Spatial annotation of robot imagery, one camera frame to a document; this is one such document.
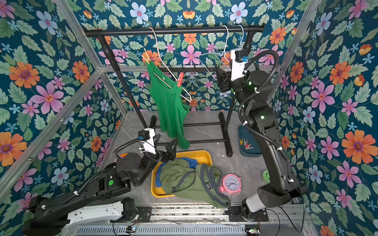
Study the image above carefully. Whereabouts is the olive grey tank top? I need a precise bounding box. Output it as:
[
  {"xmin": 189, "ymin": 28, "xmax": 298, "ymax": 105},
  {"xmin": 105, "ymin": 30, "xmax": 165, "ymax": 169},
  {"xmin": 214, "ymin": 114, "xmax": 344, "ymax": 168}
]
[{"xmin": 159, "ymin": 158, "xmax": 231, "ymax": 208}]

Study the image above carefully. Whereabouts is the pink wire hanger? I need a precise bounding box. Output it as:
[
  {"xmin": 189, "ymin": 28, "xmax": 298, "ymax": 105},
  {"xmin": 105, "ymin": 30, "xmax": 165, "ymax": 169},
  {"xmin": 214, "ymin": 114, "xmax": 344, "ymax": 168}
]
[{"xmin": 147, "ymin": 27, "xmax": 193, "ymax": 103}]

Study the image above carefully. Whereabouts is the black corrugated cable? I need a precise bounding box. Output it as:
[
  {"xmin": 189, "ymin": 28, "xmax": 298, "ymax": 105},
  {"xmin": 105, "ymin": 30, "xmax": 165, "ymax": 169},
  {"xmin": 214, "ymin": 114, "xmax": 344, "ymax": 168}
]
[
  {"xmin": 237, "ymin": 50, "xmax": 293, "ymax": 183},
  {"xmin": 58, "ymin": 134, "xmax": 161, "ymax": 204}
]

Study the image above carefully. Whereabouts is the pink alarm clock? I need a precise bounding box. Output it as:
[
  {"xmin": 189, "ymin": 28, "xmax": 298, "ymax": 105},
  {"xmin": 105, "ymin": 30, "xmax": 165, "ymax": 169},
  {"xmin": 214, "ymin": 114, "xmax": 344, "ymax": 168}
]
[{"xmin": 219, "ymin": 174, "xmax": 242, "ymax": 195}]

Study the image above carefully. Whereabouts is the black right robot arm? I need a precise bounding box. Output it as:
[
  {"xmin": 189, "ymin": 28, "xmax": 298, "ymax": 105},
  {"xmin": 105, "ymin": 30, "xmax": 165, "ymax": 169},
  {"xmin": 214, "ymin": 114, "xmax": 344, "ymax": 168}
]
[{"xmin": 215, "ymin": 66, "xmax": 308, "ymax": 220}]

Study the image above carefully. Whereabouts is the green round smiley toy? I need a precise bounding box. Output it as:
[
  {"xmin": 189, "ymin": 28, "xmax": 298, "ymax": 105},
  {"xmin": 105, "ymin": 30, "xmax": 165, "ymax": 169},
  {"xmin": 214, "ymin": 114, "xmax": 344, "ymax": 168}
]
[{"xmin": 262, "ymin": 170, "xmax": 270, "ymax": 183}]

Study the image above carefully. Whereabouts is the yellow plastic tray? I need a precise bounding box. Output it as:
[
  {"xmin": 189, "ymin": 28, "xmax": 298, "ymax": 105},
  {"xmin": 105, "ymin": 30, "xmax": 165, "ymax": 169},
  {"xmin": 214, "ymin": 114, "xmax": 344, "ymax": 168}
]
[{"xmin": 150, "ymin": 150, "xmax": 213, "ymax": 198}]

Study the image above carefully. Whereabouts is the black clothes rack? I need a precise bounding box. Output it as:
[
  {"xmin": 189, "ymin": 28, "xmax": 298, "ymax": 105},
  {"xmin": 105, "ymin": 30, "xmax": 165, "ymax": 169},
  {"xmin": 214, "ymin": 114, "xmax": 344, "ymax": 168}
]
[{"xmin": 84, "ymin": 25, "xmax": 265, "ymax": 157}]

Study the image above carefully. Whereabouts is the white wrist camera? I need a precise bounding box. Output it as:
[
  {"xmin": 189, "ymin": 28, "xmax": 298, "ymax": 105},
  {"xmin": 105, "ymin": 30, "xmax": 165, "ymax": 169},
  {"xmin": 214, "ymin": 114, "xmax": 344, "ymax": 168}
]
[
  {"xmin": 230, "ymin": 48, "xmax": 249, "ymax": 82},
  {"xmin": 138, "ymin": 128, "xmax": 157, "ymax": 155}
]

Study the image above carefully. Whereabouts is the black corrugated cable right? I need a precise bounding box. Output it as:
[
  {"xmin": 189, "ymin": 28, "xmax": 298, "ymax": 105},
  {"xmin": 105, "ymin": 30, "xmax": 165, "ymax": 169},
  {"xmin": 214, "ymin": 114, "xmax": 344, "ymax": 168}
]
[{"xmin": 237, "ymin": 50, "xmax": 293, "ymax": 183}]

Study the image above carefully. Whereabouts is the blue tank top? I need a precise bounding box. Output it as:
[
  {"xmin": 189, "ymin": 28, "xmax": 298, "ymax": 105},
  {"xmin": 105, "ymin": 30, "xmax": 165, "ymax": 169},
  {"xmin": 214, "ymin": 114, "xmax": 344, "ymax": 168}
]
[{"xmin": 155, "ymin": 157, "xmax": 198, "ymax": 188}]

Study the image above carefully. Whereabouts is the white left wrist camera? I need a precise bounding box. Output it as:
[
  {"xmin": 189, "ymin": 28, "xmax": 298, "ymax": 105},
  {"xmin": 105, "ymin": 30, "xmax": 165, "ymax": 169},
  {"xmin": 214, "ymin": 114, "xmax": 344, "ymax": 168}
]
[{"xmin": 138, "ymin": 128, "xmax": 157, "ymax": 155}]

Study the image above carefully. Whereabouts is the red clothespin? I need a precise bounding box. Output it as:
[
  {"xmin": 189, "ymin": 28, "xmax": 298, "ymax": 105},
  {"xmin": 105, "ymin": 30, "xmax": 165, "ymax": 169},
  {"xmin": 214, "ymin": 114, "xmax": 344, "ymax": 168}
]
[
  {"xmin": 177, "ymin": 72, "xmax": 184, "ymax": 87},
  {"xmin": 244, "ymin": 143, "xmax": 254, "ymax": 150}
]

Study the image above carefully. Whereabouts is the black corrugated cable left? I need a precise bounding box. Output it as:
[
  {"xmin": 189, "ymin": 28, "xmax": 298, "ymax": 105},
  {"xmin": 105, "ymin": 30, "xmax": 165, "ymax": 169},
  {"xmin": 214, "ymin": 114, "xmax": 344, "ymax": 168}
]
[{"xmin": 58, "ymin": 134, "xmax": 161, "ymax": 204}]

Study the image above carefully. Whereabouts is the green tank top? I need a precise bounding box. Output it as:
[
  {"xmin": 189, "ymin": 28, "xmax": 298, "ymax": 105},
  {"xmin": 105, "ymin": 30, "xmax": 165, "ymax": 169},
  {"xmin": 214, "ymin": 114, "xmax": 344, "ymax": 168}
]
[{"xmin": 146, "ymin": 63, "xmax": 190, "ymax": 149}]

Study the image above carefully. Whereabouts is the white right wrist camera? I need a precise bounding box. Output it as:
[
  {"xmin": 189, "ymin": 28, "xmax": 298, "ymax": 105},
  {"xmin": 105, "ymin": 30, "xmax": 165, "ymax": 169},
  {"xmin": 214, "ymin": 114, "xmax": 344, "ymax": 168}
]
[{"xmin": 230, "ymin": 48, "xmax": 249, "ymax": 82}]

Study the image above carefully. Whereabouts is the white wire hanger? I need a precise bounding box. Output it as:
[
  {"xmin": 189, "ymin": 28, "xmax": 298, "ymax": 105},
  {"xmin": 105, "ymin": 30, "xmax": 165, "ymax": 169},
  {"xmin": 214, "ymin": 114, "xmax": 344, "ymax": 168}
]
[
  {"xmin": 238, "ymin": 24, "xmax": 245, "ymax": 47},
  {"xmin": 198, "ymin": 25, "xmax": 230, "ymax": 78}
]

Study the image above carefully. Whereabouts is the dark teal tray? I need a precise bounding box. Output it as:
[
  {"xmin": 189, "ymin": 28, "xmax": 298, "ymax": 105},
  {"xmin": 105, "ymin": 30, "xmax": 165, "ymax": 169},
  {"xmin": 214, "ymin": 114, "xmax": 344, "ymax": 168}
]
[{"xmin": 238, "ymin": 125, "xmax": 262, "ymax": 157}]

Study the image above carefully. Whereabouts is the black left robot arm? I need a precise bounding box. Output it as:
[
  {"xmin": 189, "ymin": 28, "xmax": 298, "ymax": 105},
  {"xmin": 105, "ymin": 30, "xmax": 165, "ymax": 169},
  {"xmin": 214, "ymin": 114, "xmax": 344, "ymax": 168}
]
[{"xmin": 22, "ymin": 137, "xmax": 178, "ymax": 236}]

